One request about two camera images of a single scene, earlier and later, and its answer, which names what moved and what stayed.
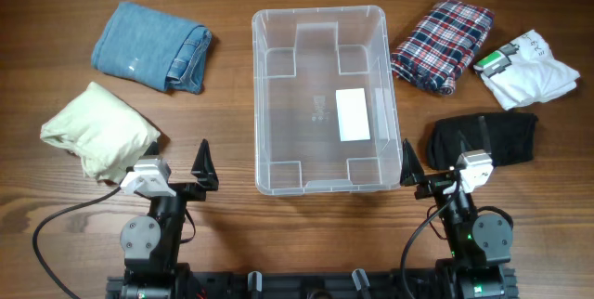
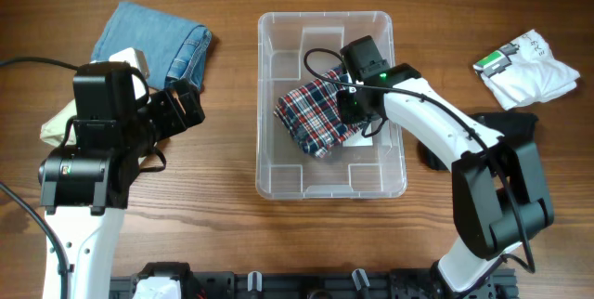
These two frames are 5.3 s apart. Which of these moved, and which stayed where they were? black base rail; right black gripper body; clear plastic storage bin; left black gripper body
Moved: right black gripper body; left black gripper body
Stayed: black base rail; clear plastic storage bin
